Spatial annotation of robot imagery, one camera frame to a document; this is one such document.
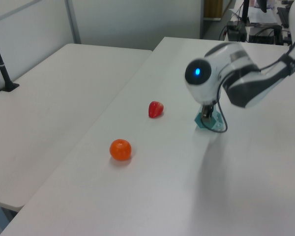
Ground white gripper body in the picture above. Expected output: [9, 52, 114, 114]
[199, 99, 217, 111]

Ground teal block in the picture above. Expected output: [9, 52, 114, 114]
[194, 110, 224, 131]

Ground red toy strawberry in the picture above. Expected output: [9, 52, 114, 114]
[147, 100, 165, 119]

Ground small black electronics box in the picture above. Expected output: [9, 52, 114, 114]
[226, 21, 247, 42]

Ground wide black electronics box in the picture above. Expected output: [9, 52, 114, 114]
[248, 23, 290, 45]

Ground orange toy tangerine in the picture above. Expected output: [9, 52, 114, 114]
[109, 139, 133, 161]

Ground wooden cabinet panel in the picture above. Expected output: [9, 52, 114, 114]
[203, 0, 223, 21]

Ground black monitor stand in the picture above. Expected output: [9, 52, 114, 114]
[241, 0, 251, 24]

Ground white paper sheets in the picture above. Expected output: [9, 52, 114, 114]
[247, 6, 281, 25]

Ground black keyboard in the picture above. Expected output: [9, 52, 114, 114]
[276, 6, 290, 27]

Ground black pole with base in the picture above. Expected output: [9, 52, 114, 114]
[0, 24, 20, 92]

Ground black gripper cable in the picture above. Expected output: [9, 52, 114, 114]
[209, 65, 262, 134]

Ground grey partition post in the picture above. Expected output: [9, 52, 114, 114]
[64, 0, 82, 45]

